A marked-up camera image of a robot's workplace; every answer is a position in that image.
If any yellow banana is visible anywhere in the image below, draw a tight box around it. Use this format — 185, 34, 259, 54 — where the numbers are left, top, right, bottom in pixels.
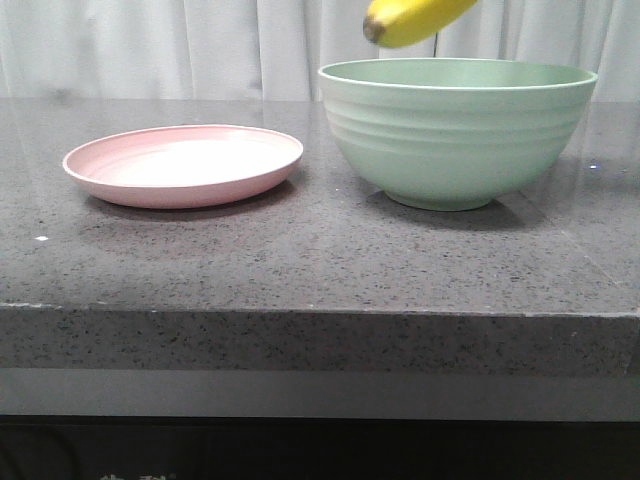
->
362, 0, 476, 48

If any pink plate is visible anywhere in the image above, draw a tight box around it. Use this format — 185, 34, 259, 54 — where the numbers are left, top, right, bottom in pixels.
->
63, 125, 304, 209

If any green ribbed bowl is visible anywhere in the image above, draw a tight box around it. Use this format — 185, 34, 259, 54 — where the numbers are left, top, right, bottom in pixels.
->
319, 58, 597, 211

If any white curtain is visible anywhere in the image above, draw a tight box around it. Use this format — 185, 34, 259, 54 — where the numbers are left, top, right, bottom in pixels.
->
1, 1, 639, 102

